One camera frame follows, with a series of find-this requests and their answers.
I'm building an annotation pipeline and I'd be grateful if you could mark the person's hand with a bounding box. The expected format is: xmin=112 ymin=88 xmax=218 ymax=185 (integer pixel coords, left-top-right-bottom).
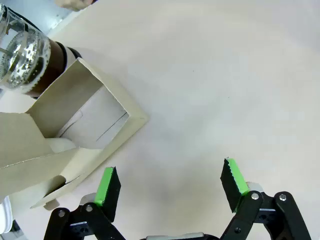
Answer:
xmin=54 ymin=0 xmax=95 ymax=12

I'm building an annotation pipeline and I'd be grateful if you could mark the white plastic object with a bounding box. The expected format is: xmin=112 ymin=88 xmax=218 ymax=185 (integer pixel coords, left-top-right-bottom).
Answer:
xmin=0 ymin=195 xmax=14 ymax=234

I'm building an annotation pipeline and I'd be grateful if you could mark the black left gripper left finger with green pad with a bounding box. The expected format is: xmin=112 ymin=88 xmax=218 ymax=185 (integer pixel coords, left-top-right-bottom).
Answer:
xmin=43 ymin=166 xmax=126 ymax=240

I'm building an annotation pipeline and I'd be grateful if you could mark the glass french press with coffee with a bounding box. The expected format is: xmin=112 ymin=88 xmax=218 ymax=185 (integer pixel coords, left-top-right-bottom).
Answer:
xmin=0 ymin=4 xmax=82 ymax=99

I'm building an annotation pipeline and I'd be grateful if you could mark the beige cardboard box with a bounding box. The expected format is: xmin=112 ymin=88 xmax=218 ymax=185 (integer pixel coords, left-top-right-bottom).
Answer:
xmin=0 ymin=56 xmax=151 ymax=210

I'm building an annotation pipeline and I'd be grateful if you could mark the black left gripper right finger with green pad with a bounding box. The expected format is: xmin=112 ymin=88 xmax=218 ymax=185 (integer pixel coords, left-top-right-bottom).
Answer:
xmin=219 ymin=157 xmax=312 ymax=240

